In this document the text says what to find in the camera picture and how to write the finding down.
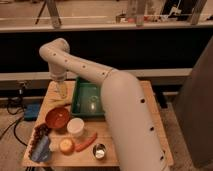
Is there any bunch of dark grapes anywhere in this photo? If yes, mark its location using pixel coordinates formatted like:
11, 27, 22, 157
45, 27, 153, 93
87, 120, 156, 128
29, 123, 50, 155

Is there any black cable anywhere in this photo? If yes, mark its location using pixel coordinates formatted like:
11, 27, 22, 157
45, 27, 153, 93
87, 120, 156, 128
0, 96, 29, 148

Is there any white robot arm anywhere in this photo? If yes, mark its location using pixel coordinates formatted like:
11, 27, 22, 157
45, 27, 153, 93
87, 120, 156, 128
39, 38, 170, 171

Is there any small steel cup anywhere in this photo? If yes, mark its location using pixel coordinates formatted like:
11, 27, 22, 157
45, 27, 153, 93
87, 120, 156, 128
93, 143, 106, 160

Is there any blue crumpled bag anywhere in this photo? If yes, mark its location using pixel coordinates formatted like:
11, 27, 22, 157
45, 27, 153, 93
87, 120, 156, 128
31, 136, 51, 163

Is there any green plastic tray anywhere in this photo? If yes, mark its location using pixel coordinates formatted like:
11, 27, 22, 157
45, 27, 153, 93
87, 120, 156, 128
71, 77, 104, 118

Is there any orange bowl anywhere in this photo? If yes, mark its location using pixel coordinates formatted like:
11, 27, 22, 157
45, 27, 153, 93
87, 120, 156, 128
45, 107, 70, 129

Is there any white plastic cup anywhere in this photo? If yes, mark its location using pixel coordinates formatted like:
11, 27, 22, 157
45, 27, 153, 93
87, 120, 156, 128
67, 118, 85, 137

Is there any yellow round fruit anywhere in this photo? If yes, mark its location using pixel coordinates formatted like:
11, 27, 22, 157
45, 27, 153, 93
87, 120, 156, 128
59, 138, 74, 155

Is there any orange carrot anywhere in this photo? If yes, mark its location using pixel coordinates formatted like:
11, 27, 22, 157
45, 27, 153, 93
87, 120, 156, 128
75, 133, 98, 152

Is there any wooden table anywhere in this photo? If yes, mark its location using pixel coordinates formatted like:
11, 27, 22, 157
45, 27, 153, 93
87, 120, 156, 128
22, 81, 174, 168

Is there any blue box on floor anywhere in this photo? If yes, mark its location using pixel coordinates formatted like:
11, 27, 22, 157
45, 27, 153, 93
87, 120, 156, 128
24, 103, 40, 121

